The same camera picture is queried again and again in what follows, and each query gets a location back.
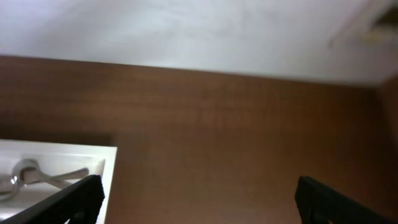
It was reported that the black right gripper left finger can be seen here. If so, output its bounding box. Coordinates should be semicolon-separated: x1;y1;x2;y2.
1;175;105;224

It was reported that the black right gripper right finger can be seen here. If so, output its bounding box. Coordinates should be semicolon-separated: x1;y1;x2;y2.
295;175;396;224

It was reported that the large metal spoon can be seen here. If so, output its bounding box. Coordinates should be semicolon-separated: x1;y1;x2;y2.
1;168;89;201

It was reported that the white cutlery tray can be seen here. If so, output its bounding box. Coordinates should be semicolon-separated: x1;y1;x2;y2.
1;139;118;224

